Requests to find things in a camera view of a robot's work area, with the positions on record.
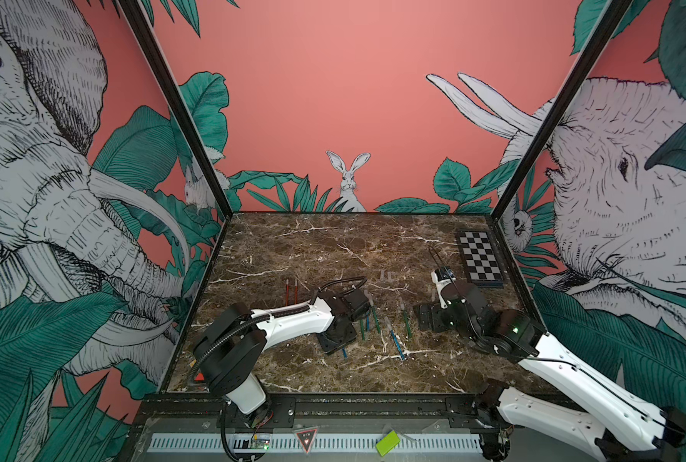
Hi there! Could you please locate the right black frame post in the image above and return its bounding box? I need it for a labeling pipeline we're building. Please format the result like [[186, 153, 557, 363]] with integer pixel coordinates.
[[491, 0, 633, 221]]

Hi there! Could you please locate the green carving knife middle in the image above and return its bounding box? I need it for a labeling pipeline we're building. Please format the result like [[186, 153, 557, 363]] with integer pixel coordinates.
[[367, 296, 381, 334]]

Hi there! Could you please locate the green carving knife right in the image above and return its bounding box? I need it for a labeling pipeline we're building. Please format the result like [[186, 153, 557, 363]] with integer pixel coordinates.
[[399, 300, 412, 339]]

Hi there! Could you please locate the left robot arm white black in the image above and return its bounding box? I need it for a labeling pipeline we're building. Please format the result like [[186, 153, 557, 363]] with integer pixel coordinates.
[[187, 276, 372, 416]]

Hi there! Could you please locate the white slotted cable duct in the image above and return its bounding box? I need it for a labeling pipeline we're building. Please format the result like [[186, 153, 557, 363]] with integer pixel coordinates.
[[147, 433, 482, 455]]

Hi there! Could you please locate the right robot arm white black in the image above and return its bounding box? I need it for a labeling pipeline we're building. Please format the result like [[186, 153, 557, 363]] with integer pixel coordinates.
[[429, 248, 686, 461]]

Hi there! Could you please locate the blue carving knife front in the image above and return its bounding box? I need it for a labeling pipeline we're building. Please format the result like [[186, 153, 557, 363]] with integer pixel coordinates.
[[384, 317, 406, 361]]

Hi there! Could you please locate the small circuit board green led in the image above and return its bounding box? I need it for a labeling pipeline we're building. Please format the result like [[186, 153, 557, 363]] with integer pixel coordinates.
[[242, 436, 271, 452]]

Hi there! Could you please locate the green sticky note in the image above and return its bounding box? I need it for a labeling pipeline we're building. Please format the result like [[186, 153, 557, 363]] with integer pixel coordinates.
[[375, 430, 402, 457]]

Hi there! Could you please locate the triangular warning sticker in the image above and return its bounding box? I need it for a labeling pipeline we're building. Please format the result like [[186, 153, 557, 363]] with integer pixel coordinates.
[[295, 427, 319, 454]]

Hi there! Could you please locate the black white checkerboard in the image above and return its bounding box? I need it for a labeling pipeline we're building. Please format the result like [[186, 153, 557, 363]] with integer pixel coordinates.
[[456, 229, 504, 288]]

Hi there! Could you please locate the left black frame post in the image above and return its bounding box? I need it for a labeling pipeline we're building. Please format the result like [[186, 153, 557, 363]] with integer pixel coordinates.
[[118, 0, 233, 221]]

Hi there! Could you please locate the black frame post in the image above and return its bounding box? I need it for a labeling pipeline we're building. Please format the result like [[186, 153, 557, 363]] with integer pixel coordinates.
[[491, 0, 633, 221], [118, 0, 233, 221]]

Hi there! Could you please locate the black front mounting rail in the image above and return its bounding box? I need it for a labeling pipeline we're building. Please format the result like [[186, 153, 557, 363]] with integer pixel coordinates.
[[134, 393, 481, 429]]

